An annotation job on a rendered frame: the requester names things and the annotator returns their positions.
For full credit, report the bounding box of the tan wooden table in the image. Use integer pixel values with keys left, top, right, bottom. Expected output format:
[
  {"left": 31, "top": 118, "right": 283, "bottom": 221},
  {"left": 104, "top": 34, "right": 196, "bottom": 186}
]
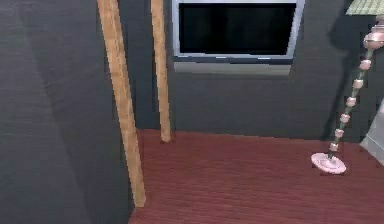
[{"left": 96, "top": 0, "right": 172, "bottom": 208}]

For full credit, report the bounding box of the grey framed window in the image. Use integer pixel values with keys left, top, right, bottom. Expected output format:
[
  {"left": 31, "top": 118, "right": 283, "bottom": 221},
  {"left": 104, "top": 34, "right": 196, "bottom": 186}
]
[{"left": 171, "top": 0, "right": 306, "bottom": 76}]

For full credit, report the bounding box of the pink beaded floor lamp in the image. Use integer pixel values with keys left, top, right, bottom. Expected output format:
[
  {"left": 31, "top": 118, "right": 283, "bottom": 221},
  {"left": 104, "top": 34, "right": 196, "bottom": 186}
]
[{"left": 310, "top": 0, "right": 384, "bottom": 176}]

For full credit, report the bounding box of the grey cabinet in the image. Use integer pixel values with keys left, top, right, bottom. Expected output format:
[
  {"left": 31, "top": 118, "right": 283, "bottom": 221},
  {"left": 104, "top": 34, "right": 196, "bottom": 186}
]
[{"left": 359, "top": 99, "right": 384, "bottom": 167}]

